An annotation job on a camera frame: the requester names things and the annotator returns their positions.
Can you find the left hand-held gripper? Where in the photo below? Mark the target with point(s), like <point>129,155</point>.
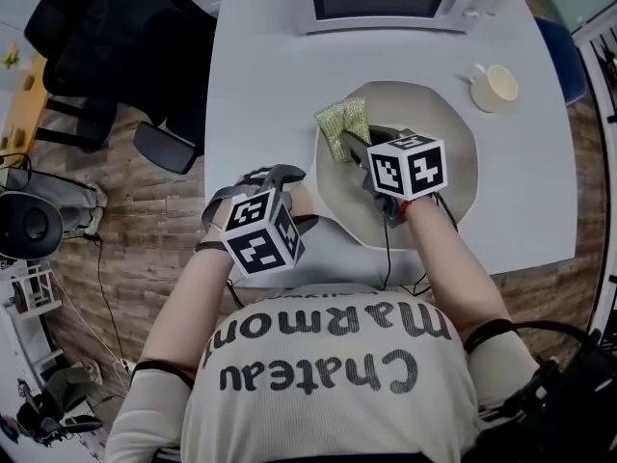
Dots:
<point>262,234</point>

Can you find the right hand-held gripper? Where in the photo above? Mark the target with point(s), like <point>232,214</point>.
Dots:
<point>410,167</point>

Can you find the beige knitted fabric piece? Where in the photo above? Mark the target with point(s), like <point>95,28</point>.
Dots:
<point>342,116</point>

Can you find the person's left forearm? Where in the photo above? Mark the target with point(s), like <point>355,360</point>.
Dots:
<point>188,307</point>

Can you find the person's right forearm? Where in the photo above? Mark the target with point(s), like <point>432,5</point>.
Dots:
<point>453,268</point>

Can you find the cream mug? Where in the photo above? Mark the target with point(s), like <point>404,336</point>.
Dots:
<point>499,87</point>

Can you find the black office chair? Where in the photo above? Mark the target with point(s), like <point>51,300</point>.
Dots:
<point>120,65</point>

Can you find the blue chair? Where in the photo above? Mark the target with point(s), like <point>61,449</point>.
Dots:
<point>561,56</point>

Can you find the person's cream printed shirt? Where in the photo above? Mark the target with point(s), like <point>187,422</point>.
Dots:
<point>328,393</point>

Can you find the black metal railing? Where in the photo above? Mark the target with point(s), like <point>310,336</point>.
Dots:
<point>600,162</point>

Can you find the white power strip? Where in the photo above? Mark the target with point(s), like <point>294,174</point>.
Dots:
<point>123,365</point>

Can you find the round wooden side table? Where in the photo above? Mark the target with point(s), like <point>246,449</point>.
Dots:
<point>26,104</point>

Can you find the small potted plant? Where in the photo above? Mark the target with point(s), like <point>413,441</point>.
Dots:
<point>9,57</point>

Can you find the black backpack with equipment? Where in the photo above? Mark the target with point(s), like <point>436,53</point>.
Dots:
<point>559,403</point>

